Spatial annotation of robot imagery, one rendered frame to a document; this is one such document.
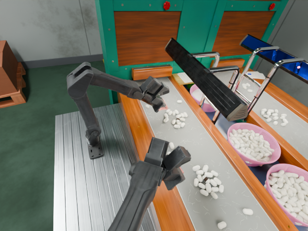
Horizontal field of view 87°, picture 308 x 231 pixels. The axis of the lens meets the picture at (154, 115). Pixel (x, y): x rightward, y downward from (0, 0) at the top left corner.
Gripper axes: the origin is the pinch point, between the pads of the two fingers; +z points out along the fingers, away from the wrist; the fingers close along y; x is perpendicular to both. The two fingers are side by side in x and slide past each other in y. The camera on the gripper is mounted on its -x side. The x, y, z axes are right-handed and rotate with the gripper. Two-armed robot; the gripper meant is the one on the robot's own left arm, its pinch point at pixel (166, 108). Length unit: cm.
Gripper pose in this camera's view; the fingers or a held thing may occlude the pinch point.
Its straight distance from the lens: 95.0
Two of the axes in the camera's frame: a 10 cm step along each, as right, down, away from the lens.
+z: 6.8, 3.3, 6.5
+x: -6.6, 6.6, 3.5
